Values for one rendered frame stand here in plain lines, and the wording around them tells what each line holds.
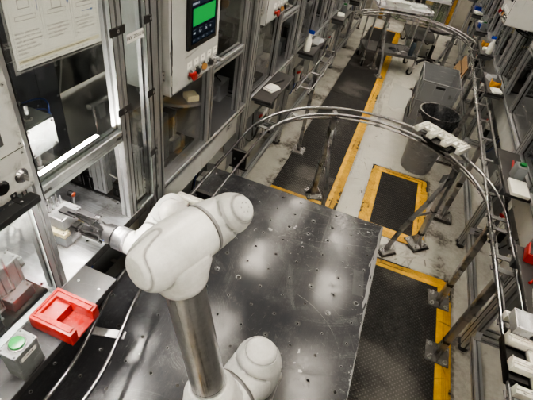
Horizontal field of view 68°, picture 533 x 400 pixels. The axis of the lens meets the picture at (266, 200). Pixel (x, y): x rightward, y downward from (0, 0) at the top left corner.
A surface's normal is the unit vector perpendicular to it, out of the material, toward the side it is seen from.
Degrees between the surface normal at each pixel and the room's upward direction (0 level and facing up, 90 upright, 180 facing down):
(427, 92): 91
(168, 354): 0
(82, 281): 0
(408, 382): 0
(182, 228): 10
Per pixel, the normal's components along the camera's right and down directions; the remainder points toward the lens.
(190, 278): 0.72, 0.38
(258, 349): 0.22, -0.79
